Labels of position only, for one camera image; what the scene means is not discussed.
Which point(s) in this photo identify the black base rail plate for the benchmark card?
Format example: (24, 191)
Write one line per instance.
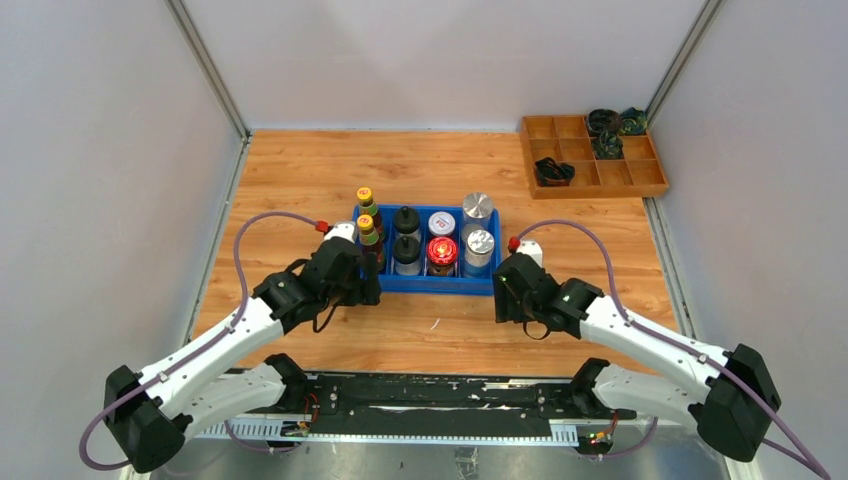
(441, 408)

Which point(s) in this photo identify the small silver lid jar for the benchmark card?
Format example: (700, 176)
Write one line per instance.
(479, 248)

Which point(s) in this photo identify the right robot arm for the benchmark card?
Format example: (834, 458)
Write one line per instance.
(726, 396)

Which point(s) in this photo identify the blue plastic divided bin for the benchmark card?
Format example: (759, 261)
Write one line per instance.
(424, 283)

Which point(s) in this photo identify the black clip bundle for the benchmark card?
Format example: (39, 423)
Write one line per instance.
(550, 173)

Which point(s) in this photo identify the red lid sauce jar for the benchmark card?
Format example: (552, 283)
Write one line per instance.
(442, 256)

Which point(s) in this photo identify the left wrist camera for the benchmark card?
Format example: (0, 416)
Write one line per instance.
(346, 230)

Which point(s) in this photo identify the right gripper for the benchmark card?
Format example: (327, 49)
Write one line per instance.
(505, 307)

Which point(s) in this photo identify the wooden divided tray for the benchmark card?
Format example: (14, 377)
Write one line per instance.
(565, 139)

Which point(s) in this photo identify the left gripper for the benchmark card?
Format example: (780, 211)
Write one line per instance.
(365, 290)

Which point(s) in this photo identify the black cap spice shaker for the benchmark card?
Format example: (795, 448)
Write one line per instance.
(406, 256)
(407, 223)

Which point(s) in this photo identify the dark green rolled cloth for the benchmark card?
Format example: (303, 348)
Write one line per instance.
(633, 122)

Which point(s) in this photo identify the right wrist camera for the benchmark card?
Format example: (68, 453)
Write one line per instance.
(532, 249)

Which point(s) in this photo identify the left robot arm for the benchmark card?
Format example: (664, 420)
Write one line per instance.
(153, 412)

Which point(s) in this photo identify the white lid sauce jar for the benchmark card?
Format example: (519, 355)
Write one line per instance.
(441, 224)

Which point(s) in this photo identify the green patterned rolled cloth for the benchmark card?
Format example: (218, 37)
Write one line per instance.
(607, 146)

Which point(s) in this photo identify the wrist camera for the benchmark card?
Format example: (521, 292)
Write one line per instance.
(532, 249)
(346, 230)

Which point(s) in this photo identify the black rolled item in tray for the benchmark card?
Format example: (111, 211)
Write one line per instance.
(601, 121)

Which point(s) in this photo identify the silver lid clear jar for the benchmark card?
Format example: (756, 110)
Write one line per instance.
(477, 209)

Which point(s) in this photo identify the sauce bottle yellow cap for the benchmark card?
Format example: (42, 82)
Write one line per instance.
(369, 238)
(368, 205)

